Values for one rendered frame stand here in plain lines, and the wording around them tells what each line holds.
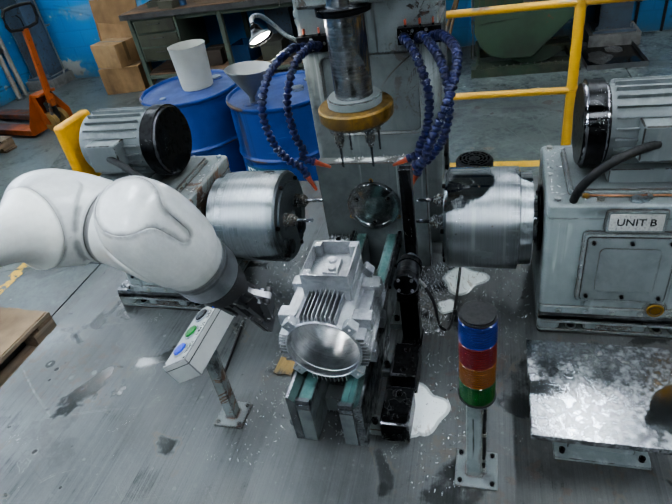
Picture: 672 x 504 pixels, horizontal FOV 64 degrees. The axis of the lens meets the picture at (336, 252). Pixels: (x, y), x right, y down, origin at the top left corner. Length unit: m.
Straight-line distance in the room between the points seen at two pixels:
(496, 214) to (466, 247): 0.10
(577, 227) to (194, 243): 0.86
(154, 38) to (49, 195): 5.70
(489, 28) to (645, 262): 4.20
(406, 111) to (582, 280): 0.63
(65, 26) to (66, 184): 7.51
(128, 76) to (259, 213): 5.71
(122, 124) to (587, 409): 1.24
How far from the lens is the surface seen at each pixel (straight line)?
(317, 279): 1.07
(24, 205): 0.71
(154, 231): 0.60
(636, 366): 1.23
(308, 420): 1.18
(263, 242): 1.40
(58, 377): 1.65
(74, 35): 8.17
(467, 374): 0.91
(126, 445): 1.39
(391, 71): 1.48
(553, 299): 1.37
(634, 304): 1.40
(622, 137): 1.23
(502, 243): 1.27
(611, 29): 6.23
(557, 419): 1.11
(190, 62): 3.30
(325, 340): 1.21
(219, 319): 1.16
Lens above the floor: 1.79
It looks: 35 degrees down
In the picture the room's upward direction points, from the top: 10 degrees counter-clockwise
